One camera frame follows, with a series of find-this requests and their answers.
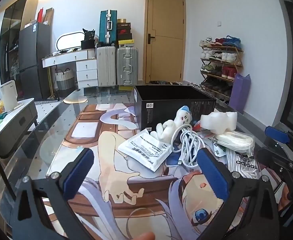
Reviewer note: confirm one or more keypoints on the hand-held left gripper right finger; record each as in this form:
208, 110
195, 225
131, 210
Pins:
212, 175

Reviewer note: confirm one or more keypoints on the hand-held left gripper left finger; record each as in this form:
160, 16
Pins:
79, 172

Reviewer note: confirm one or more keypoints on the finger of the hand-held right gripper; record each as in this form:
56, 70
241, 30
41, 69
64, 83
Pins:
271, 158
276, 133

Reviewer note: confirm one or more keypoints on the white foam block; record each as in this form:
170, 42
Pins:
219, 122

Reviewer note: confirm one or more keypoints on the white printed packet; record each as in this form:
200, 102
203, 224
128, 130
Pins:
144, 150

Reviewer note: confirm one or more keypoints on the black cardboard box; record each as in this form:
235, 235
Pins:
161, 110

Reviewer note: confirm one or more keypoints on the person's left hand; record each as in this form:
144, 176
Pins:
144, 236

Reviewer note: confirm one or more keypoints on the clear labelled packet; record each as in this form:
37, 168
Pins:
217, 148

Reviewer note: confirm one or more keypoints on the printed table mat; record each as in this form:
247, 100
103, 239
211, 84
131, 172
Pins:
111, 180

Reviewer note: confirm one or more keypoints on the white flat pouch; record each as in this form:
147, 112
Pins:
236, 140

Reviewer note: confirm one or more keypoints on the blue face mask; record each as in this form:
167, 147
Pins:
172, 159

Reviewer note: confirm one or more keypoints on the printed plastic bag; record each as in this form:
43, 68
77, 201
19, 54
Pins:
199, 127

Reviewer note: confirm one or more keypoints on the purple bag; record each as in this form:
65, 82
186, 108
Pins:
240, 92

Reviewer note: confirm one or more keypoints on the white plush toy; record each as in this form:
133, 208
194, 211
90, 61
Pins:
166, 130

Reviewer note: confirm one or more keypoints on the patterned floor rug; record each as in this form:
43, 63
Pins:
47, 102

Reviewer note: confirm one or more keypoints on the grey side table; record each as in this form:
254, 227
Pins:
14, 127

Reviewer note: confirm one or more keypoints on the wooden shoe rack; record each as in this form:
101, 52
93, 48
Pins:
236, 65

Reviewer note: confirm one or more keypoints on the shoe rack with shoes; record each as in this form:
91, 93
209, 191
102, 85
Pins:
226, 57

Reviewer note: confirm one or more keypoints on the woven basket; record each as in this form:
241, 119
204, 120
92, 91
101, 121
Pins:
64, 81

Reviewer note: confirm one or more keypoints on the group of floor shoes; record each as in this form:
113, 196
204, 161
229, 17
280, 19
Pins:
184, 83

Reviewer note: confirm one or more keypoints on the white appliance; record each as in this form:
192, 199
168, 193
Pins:
9, 97

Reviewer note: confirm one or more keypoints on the white trash bin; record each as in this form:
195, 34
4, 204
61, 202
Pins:
160, 82

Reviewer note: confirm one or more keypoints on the white dresser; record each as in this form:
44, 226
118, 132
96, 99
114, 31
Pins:
86, 66

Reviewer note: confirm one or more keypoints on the white suitcase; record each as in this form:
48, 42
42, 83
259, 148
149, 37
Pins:
106, 65

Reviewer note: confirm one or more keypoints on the silver suitcase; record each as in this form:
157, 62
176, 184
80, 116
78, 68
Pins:
127, 65

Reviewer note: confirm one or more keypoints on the dark grey fridge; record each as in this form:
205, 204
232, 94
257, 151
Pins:
34, 55

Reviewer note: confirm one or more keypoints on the black storage box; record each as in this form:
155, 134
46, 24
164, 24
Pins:
87, 45

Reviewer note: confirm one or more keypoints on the wooden door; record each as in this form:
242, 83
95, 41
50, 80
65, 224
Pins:
166, 55

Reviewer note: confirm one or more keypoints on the oval mirror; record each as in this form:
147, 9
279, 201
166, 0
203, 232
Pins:
69, 38

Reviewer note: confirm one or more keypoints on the yellow black shoe box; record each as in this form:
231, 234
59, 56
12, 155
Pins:
125, 43

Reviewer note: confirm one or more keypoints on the black tote bag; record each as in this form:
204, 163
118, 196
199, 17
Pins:
89, 34

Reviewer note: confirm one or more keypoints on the dark shoe box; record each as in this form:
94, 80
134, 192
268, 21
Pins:
124, 37

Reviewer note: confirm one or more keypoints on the teal suitcase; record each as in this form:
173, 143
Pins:
104, 27

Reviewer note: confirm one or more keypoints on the black red shoe box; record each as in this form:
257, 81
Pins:
124, 31

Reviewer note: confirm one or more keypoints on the brown shoe box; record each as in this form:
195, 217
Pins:
121, 20

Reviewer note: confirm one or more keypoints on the flat brown cardboard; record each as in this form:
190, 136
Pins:
49, 16

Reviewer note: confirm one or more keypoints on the red paper bag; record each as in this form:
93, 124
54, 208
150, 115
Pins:
40, 15

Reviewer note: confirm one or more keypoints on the black glass cabinet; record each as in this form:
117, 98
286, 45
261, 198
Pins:
11, 25

